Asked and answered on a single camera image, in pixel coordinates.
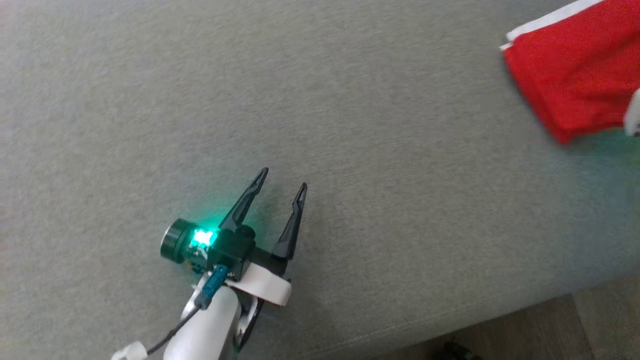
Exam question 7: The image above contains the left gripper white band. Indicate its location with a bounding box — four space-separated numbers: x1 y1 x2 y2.
218 167 308 307

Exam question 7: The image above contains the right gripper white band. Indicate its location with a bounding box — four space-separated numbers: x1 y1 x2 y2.
624 89 640 137

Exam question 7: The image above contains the red basketball jersey number 23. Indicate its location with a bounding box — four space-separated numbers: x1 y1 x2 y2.
500 0 640 145

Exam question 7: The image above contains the grey fabric sofa seat cushion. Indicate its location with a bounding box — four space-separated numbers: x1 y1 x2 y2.
0 0 640 360

